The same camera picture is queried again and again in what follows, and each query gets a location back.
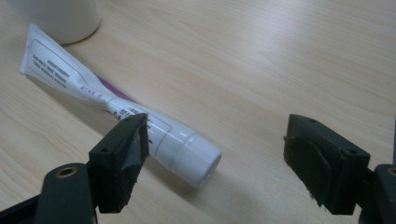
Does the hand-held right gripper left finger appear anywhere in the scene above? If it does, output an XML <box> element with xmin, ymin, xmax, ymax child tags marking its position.
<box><xmin>88</xmin><ymin>112</ymin><xmax>149</xmax><ymax>215</ymax></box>

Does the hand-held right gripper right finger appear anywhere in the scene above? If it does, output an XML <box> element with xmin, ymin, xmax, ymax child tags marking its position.
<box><xmin>282</xmin><ymin>113</ymin><xmax>372</xmax><ymax>216</ymax></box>

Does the white toothpaste tube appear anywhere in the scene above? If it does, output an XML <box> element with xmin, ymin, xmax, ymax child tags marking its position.
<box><xmin>19</xmin><ymin>22</ymin><xmax>223</xmax><ymax>189</ymax></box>

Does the white cup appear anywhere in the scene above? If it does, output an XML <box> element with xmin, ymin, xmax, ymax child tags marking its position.
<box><xmin>6</xmin><ymin>0</ymin><xmax>102</xmax><ymax>46</ymax></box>

